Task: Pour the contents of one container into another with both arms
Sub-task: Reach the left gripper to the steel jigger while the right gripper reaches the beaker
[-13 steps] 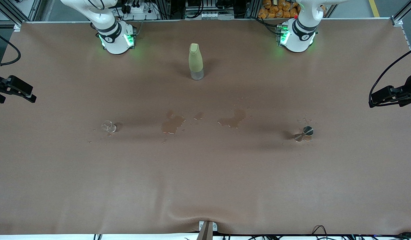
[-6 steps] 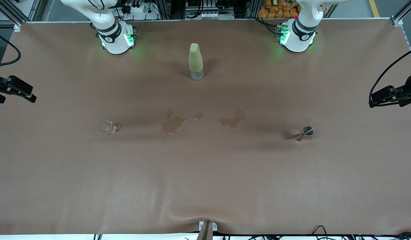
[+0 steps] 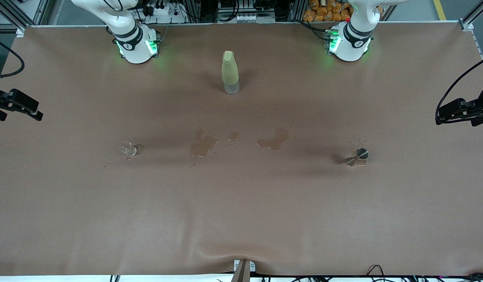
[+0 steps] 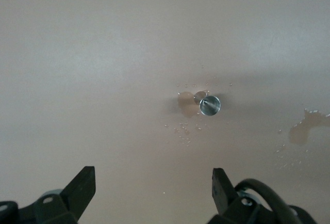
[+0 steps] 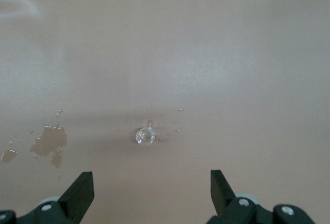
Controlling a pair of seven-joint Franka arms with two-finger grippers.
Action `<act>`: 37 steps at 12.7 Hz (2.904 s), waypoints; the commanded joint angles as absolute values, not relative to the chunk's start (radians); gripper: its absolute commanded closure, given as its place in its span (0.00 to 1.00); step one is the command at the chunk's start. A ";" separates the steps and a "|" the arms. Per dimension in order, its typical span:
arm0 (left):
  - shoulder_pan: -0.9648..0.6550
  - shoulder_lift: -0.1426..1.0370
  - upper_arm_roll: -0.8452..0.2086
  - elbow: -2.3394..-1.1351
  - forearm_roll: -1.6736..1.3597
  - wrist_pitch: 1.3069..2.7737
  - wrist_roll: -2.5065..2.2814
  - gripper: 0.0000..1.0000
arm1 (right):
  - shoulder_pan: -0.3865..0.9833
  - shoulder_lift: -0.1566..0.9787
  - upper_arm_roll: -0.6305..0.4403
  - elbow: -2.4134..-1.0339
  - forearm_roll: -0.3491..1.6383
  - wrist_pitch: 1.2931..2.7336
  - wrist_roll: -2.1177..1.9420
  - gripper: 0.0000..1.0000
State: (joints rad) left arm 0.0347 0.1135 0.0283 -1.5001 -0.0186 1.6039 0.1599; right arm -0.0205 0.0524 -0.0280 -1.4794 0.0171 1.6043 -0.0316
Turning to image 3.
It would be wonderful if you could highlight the pale green bottle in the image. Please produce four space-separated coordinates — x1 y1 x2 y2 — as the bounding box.
221 50 241 95

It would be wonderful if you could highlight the small clear glass beaker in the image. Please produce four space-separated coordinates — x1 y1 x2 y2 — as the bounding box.
119 141 138 157

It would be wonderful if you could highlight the steel double-ended jigger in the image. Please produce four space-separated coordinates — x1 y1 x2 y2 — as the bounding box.
346 148 370 167

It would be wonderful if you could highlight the aluminium frame strut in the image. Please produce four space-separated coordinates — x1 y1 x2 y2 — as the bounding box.
0 0 50 33
459 0 483 31

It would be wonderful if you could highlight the orange snack packets pile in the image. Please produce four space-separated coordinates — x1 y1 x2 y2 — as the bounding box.
303 0 354 22

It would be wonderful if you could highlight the grey electronics box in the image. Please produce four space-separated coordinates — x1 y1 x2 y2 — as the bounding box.
218 0 275 23

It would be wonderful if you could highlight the brown table mat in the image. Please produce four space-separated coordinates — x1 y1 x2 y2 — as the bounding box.
0 22 483 277

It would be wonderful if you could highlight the aluminium camera mount post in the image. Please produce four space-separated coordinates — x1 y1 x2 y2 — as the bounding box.
231 259 256 282

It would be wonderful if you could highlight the white power strip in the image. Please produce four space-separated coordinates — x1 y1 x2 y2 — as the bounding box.
142 0 187 24

